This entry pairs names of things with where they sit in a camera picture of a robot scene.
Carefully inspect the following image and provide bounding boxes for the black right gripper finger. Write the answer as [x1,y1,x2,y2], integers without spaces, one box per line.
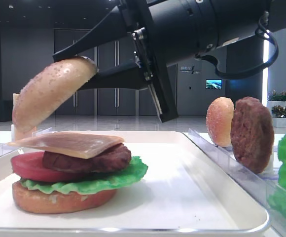
[53,5,128,62]

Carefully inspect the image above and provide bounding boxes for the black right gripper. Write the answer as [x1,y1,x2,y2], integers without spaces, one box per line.
[78,0,271,122]

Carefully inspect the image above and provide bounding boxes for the sesame bun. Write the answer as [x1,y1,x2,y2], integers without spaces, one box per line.
[19,56,98,126]
[206,97,234,147]

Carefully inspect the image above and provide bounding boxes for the stacked brown meat patty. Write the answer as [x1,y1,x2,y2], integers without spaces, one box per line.
[42,144,132,173]

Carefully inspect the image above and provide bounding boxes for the stacked orange cheese slice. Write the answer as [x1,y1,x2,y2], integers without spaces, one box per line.
[7,132,124,159]

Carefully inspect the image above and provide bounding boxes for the stacked green lettuce leaf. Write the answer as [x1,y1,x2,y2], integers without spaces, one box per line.
[20,156,148,195]

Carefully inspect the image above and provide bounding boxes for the upright orange cheese slice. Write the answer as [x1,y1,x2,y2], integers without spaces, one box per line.
[11,93,37,141]

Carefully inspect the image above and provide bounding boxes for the upright brown meat patty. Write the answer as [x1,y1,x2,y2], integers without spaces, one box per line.
[230,97,274,174]

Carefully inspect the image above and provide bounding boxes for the stacked red tomato slice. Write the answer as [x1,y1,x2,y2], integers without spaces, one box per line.
[11,152,90,182]

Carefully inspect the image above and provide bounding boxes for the silver metal tray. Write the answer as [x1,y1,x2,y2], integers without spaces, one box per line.
[0,131,270,237]

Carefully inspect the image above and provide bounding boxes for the potted plants white planter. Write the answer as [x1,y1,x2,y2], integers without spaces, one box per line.
[267,90,286,128]

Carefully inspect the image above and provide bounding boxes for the stacked bun bottom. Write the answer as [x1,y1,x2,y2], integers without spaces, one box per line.
[12,181,117,214]

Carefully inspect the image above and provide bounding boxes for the clear acrylic left rack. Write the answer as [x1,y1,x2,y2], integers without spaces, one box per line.
[0,127,53,165]

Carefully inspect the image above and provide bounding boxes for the clear acrylic rack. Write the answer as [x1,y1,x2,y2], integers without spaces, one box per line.
[0,127,53,165]
[185,129,286,237]

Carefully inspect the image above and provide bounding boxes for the clear acrylic right rack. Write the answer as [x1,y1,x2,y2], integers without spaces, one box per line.
[185,129,286,237]

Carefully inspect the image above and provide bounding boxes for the wall display screen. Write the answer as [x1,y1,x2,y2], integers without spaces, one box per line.
[206,79,222,90]

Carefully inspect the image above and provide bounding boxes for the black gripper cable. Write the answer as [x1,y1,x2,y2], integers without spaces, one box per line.
[194,11,280,80]

